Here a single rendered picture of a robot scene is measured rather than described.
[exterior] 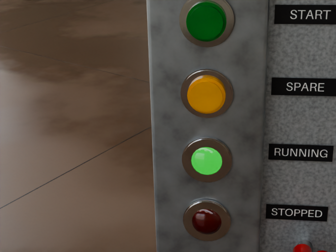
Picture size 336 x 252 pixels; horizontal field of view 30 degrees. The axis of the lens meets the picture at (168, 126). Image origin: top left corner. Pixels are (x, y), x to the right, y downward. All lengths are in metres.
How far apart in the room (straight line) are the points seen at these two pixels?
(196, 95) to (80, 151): 3.05
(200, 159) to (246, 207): 0.05
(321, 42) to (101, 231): 2.37
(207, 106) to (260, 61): 0.05
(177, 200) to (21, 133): 3.30
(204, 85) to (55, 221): 2.46
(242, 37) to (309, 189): 0.13
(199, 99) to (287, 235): 0.14
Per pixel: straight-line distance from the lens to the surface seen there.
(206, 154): 0.44
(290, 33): 0.44
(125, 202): 2.95
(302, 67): 0.44
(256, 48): 0.42
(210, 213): 0.47
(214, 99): 0.42
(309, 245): 0.50
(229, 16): 0.41
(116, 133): 3.64
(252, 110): 0.44
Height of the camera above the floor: 1.51
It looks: 24 degrees down
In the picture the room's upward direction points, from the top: 2 degrees counter-clockwise
